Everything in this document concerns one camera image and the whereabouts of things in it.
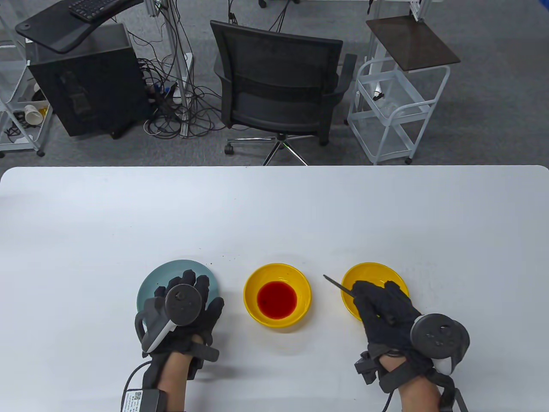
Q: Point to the person's left forearm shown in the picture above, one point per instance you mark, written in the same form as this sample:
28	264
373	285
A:
171	382

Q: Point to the person's left hand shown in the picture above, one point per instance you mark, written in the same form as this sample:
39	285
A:
208	317

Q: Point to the white metal frame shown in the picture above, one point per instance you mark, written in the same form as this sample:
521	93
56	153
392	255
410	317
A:
418	8

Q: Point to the black keyboard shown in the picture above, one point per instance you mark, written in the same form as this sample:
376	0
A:
90	8

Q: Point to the white rolling shelf cart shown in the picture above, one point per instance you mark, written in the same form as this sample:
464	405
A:
19	148

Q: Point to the person's right hand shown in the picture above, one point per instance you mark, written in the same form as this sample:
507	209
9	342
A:
381	313

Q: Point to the aluminium stand leg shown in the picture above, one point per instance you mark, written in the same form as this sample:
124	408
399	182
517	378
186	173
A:
171	38

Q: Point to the black computer tower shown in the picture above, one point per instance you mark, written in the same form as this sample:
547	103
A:
85	94

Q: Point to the black curved desk board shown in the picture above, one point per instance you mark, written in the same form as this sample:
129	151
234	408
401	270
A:
51	30

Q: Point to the yellow soy sauce bowl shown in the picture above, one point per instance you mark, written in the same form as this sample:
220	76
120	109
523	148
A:
274	272

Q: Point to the yellow dumpling bowl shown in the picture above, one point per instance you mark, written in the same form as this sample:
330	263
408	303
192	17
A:
369	270

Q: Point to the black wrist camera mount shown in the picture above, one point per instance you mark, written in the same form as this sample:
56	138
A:
206	354
369	369

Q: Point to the red soy sauce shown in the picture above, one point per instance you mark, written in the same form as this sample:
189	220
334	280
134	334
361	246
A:
276	300

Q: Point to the dark grey hand controller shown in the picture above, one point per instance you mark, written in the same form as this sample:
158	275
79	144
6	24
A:
183	304
439	337

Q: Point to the white power strip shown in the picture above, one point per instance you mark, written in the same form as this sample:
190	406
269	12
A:
188	68

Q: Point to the white paper cup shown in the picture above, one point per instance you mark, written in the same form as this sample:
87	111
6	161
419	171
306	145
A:
32	115

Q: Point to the black mesh office chair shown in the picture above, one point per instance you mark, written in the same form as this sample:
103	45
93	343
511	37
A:
274	64

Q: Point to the brown top side table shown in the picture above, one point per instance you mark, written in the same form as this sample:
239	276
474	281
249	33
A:
411	43

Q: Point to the person's right forearm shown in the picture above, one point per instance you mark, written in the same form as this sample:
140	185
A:
416	395

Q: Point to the teal ceramic plate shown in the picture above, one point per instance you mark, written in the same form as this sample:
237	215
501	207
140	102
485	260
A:
171	270

